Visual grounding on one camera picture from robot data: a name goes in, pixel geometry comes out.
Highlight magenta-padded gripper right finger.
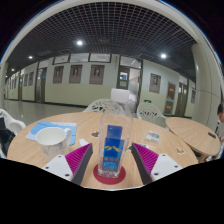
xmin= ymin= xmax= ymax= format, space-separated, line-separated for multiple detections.
xmin=130 ymin=142 xmax=184 ymax=186

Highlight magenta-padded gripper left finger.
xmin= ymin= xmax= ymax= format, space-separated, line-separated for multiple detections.
xmin=42 ymin=143 xmax=94 ymax=186

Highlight clear blue-labelled water bottle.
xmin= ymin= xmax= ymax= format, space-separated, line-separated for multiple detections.
xmin=97 ymin=88 xmax=134 ymax=179

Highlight pale round sticker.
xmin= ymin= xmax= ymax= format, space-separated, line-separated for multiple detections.
xmin=175 ymin=146 xmax=187 ymax=156

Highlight white paper cup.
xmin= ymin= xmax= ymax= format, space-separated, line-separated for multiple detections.
xmin=35 ymin=126 xmax=73 ymax=158

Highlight small rectangular card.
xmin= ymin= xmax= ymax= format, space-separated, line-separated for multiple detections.
xmin=145 ymin=130 xmax=161 ymax=144

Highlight flat round red coaster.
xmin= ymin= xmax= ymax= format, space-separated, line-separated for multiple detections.
xmin=92 ymin=163 xmax=127 ymax=185

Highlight round wooden side table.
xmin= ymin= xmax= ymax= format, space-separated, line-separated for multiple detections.
xmin=165 ymin=116 xmax=222 ymax=163

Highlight blue and white paper sheet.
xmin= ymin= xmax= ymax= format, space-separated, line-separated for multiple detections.
xmin=25 ymin=120 xmax=78 ymax=146

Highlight white lattice-back chair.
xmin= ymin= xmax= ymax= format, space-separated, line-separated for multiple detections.
xmin=82 ymin=98 xmax=126 ymax=114
xmin=136 ymin=101 xmax=167 ymax=125

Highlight black bag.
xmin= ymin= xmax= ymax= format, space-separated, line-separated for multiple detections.
xmin=0 ymin=128 xmax=16 ymax=158

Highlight person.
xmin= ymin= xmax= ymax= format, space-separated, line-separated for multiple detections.
xmin=214 ymin=103 xmax=224 ymax=139

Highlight round ceiling lights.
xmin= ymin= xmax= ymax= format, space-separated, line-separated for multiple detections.
xmin=28 ymin=39 xmax=168 ymax=60

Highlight framed wall portraits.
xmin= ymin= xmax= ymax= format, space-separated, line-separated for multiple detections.
xmin=23 ymin=64 xmax=198 ymax=104

